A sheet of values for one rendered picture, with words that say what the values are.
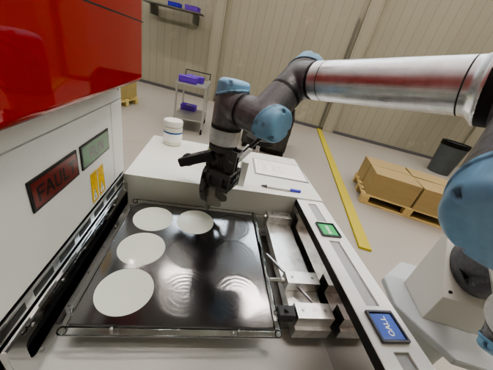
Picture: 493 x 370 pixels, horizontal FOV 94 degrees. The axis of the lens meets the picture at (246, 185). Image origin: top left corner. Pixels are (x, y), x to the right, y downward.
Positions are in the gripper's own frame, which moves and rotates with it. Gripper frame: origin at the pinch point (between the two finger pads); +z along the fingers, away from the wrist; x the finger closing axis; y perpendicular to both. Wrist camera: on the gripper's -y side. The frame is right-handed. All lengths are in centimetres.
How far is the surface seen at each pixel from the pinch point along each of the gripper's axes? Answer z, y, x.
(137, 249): 2.1, -3.6, -22.4
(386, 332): -4, 47, -17
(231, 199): -0.4, 4.8, 7.4
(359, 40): -133, 1, 650
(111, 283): 2.0, -1.2, -31.1
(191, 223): 2.0, 0.5, -7.5
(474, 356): 10, 77, 3
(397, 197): 71, 128, 264
